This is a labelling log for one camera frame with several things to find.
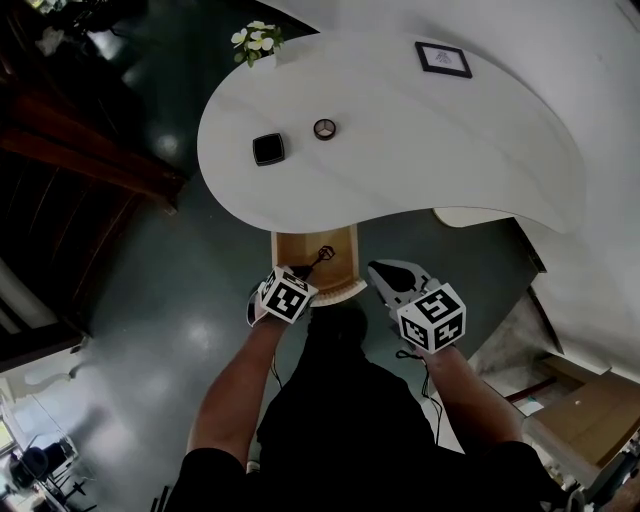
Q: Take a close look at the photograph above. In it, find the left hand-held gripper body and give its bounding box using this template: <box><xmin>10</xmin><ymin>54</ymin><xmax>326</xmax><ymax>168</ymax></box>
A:
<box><xmin>246</xmin><ymin>264</ymin><xmax>320</xmax><ymax>328</ymax></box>

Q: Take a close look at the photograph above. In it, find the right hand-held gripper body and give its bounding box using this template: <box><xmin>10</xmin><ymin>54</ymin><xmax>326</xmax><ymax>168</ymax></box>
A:
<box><xmin>385</xmin><ymin>275</ymin><xmax>467</xmax><ymax>354</ymax></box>

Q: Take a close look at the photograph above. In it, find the wooden drawer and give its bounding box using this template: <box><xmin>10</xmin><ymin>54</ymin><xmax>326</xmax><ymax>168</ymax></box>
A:
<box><xmin>270</xmin><ymin>224</ymin><xmax>369</xmax><ymax>307</ymax></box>

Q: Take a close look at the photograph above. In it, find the black wire geometric ornament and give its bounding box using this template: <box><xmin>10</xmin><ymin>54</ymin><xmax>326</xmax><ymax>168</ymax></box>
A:
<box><xmin>308</xmin><ymin>245</ymin><xmax>337</xmax><ymax>271</ymax></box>

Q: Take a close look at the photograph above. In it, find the black square box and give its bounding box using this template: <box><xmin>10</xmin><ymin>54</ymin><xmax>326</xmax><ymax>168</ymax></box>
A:
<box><xmin>251</xmin><ymin>132</ymin><xmax>287</xmax><ymax>168</ymax></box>

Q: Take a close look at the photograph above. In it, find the person's right forearm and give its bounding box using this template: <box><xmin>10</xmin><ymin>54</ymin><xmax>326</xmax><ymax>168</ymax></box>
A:
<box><xmin>413</xmin><ymin>344</ymin><xmax>526</xmax><ymax>456</ymax></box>

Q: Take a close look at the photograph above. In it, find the person's left forearm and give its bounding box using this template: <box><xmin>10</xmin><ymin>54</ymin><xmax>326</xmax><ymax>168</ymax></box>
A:
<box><xmin>187</xmin><ymin>313</ymin><xmax>287</xmax><ymax>471</ymax></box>

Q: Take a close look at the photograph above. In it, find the white table top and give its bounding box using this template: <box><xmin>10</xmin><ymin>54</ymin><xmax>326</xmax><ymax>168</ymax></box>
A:
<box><xmin>196</xmin><ymin>28</ymin><xmax>587</xmax><ymax>236</ymax></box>

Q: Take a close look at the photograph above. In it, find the person's black clothing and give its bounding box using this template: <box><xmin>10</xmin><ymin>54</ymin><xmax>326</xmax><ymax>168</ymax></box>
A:
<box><xmin>164</xmin><ymin>299</ymin><xmax>569</xmax><ymax>512</ymax></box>

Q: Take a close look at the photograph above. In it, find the brown cardboard box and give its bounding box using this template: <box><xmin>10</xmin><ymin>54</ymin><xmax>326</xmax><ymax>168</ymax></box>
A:
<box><xmin>519</xmin><ymin>353</ymin><xmax>640</xmax><ymax>469</ymax></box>

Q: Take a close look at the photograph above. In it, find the white flower bouquet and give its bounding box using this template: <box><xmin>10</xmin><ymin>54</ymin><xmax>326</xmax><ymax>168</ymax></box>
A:
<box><xmin>230</xmin><ymin>20</ymin><xmax>285</xmax><ymax>69</ymax></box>

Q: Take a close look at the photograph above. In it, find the dark wooden cabinet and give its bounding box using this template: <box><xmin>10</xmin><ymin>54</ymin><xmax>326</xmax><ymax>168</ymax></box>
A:
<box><xmin>0</xmin><ymin>0</ymin><xmax>187</xmax><ymax>374</ymax></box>

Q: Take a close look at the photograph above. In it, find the black office chair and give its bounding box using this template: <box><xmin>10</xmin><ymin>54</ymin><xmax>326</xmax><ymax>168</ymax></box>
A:
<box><xmin>8</xmin><ymin>444</ymin><xmax>52</xmax><ymax>490</ymax></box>

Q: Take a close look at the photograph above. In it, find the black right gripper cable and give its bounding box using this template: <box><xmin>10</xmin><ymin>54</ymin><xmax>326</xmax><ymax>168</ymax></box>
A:
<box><xmin>396</xmin><ymin>349</ymin><xmax>445</xmax><ymax>446</ymax></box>

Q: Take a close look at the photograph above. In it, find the black picture frame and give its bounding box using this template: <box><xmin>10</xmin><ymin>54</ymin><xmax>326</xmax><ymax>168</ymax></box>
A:
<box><xmin>414</xmin><ymin>41</ymin><xmax>474</xmax><ymax>80</ymax></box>

